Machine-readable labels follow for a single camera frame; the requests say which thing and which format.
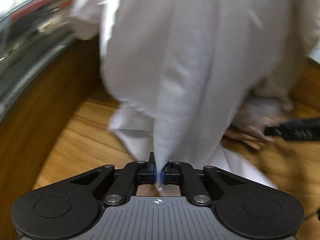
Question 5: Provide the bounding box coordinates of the white shirt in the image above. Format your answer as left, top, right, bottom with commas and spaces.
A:
71, 0, 319, 186

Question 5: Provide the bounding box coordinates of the beige cloth garment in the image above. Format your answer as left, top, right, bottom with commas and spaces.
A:
251, 76, 296, 112

